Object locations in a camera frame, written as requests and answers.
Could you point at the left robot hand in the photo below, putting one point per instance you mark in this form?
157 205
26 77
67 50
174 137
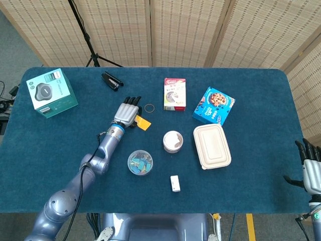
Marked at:
127 110

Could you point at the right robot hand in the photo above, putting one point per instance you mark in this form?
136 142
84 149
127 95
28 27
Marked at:
311 173

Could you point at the orange sticky note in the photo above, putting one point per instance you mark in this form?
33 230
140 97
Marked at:
143 123

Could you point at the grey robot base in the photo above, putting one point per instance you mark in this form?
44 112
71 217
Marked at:
155 227

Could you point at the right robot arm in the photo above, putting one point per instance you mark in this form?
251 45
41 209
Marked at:
316 216

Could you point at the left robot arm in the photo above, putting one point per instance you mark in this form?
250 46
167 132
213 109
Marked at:
82 180

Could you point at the red white carton box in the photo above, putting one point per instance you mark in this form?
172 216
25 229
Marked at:
174 95

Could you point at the clear tub of clips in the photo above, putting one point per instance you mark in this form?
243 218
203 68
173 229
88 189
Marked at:
140 162

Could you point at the teal speaker product box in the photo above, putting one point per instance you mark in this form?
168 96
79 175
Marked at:
51 93

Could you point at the blue cookie box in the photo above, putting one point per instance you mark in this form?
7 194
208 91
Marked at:
213 106

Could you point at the rubber band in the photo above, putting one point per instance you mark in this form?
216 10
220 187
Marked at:
149 108

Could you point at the black stapler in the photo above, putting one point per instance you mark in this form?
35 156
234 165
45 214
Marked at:
112 81

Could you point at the round white lidded cup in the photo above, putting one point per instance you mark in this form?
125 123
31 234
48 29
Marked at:
172 141

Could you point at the black tripod stand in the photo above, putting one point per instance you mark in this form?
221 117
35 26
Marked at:
86 37

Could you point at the blue table cloth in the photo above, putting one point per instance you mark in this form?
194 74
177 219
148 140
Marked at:
225 188

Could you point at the small white rectangular device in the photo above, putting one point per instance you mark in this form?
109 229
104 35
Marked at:
175 183

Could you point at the bamboo folding screen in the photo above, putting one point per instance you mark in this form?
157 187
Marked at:
175 32

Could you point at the beige lidded food container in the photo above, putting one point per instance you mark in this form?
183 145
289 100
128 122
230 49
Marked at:
212 146

